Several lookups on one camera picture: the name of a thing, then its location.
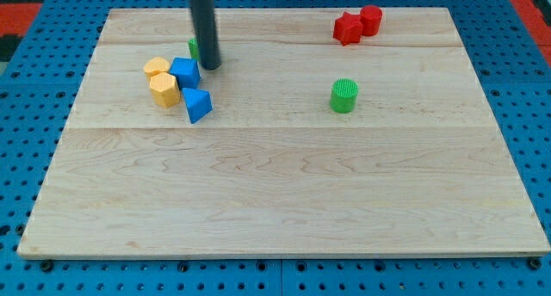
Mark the green star block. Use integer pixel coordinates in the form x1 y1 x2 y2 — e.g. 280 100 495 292
188 38 200 61

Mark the red star block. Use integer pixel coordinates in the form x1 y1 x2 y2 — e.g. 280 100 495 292
332 12 363 46

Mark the green cylinder block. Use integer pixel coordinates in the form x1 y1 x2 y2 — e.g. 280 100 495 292
330 78 359 114

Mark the blue triangular block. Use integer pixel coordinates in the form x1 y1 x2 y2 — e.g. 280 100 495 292
183 88 213 124

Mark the blue cube block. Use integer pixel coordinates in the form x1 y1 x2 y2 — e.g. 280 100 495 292
169 58 201 89

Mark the yellow hexagon block front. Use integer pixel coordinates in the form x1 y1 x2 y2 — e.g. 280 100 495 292
149 72 181 108

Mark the yellow block rear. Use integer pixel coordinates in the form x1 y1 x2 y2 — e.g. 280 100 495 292
143 57 170 81

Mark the light wooden board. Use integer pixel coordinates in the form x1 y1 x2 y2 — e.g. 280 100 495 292
18 8 550 260

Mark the red cylinder block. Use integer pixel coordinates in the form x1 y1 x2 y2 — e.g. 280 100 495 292
360 5 383 36

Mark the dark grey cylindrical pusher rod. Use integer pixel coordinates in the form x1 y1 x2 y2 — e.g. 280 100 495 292
188 0 221 71

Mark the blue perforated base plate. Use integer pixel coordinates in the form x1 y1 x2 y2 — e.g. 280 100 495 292
1 0 550 295

